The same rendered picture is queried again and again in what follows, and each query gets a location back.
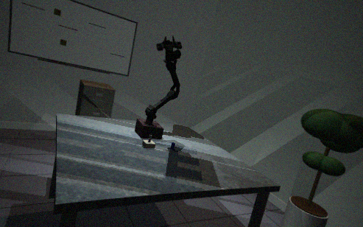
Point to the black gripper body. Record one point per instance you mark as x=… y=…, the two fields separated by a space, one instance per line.
x=169 y=48

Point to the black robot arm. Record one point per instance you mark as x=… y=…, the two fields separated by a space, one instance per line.
x=171 y=66

